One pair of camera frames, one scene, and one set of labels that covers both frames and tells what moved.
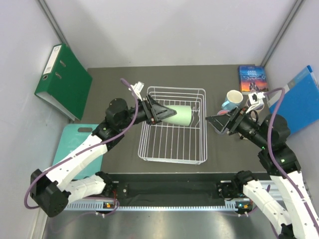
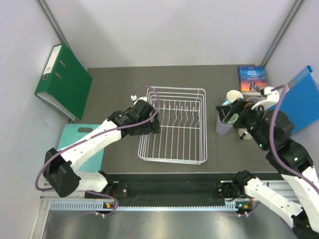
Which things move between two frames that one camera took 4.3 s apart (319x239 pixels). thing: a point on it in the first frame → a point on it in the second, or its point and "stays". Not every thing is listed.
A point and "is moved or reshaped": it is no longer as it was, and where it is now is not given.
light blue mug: (233, 99) stays
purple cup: (224, 131) stays
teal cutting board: (68, 137) stays
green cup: (183, 117) is moved or reshaped
